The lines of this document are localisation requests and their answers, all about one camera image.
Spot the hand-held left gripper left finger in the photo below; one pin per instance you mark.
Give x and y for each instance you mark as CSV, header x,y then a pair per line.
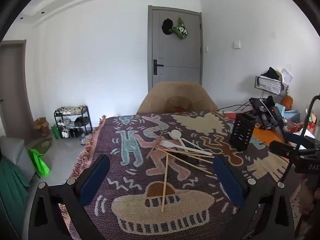
x,y
97,177

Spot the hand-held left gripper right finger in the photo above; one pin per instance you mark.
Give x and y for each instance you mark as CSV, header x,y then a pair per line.
x,y
226,180

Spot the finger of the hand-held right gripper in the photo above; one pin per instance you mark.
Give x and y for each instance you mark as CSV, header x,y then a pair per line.
x,y
281,148
293,138

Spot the black utensil holder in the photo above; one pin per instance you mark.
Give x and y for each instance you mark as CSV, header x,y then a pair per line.
x,y
240,132

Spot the pile of wooden chopsticks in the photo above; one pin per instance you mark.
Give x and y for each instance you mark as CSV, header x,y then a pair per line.
x,y
165,180

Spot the person's right hand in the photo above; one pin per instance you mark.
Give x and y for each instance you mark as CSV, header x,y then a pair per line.
x,y
308,200

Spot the red snack packet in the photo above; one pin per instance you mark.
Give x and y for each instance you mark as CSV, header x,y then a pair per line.
x,y
295,126

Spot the thin black bar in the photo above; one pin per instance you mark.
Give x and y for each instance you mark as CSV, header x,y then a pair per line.
x,y
303,127

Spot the orange and red mat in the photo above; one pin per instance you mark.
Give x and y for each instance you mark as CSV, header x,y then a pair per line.
x,y
262,140

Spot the blue face mask pack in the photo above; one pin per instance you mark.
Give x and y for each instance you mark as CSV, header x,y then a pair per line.
x,y
291,115

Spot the orange plush toy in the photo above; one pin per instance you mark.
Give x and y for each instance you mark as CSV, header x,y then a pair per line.
x,y
286,102

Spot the black electronic device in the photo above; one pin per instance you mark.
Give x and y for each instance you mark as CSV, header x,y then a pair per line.
x,y
265,115

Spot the pair of light shoes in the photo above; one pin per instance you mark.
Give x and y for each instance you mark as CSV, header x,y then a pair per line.
x,y
83,139

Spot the printed woven blanket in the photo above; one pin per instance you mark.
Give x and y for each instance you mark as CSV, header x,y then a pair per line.
x,y
140,180

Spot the white plastic knife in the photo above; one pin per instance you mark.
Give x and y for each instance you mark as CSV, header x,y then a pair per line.
x,y
192,143

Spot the black shoe rack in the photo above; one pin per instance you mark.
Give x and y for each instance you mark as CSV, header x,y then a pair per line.
x,y
88,120

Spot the bright green plastic bag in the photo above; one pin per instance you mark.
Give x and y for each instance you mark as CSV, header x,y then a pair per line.
x,y
40,163

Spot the small green bag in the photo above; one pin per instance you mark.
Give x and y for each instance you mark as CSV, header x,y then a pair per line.
x,y
56,132

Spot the white plastic fork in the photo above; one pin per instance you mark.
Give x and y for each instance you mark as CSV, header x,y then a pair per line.
x,y
175,146

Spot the rows of assorted shoes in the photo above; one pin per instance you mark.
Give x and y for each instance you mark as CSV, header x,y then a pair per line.
x,y
70,122

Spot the white paper sheet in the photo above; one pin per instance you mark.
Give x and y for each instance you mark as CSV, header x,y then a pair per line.
x,y
288,76

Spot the white round plate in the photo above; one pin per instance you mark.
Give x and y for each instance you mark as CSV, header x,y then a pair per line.
x,y
283,76

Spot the olive green box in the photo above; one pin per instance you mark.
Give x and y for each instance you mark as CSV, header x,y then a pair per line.
x,y
43,145

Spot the white plastic spoon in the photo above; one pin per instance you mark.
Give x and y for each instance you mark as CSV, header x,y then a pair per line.
x,y
176,134

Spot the black cloth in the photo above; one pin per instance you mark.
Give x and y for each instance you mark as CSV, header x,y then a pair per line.
x,y
270,73

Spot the cardboard box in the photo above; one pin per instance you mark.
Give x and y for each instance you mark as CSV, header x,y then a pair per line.
x,y
41,126

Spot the grey sofa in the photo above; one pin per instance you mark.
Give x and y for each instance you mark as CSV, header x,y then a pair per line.
x,y
17,150

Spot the small orange item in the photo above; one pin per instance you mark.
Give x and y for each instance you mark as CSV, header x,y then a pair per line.
x,y
179,109

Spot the green cloth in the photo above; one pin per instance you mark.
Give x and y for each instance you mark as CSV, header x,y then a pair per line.
x,y
12,187

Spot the brown round cushion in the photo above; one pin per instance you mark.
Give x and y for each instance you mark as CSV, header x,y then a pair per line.
x,y
178,101

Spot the beige upholstered chair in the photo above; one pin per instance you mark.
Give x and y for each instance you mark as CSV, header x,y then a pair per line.
x,y
160,97

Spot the brown-grey door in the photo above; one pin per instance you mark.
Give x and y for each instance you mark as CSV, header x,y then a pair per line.
x,y
12,85

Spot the grey door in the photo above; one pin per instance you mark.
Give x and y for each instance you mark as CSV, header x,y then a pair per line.
x,y
180,55

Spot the green panda bag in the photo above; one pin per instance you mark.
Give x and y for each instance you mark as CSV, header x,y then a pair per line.
x,y
180,30

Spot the black hat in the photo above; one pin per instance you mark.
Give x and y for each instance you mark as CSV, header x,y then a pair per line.
x,y
167,26

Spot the white light switch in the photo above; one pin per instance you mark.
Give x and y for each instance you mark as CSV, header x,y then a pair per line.
x,y
237,44

